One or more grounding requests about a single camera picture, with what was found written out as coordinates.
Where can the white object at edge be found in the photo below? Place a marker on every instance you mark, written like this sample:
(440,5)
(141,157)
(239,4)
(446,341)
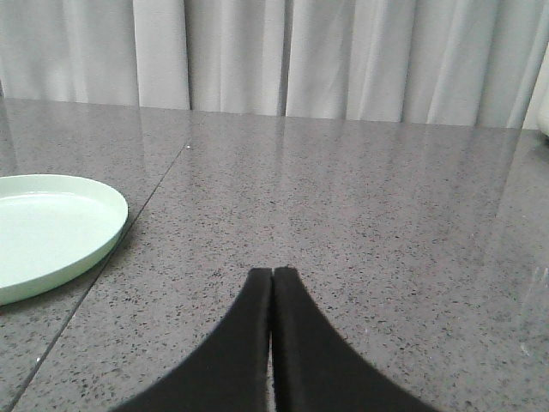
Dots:
(537,112)

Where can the white pleated curtain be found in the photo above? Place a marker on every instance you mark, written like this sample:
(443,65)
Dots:
(426,62)

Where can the light green round plate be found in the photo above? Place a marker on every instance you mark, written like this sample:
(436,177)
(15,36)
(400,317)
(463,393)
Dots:
(53,229)

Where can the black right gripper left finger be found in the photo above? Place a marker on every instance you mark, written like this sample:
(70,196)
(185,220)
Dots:
(226,372)

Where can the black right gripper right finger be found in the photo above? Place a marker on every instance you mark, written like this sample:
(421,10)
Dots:
(314,368)

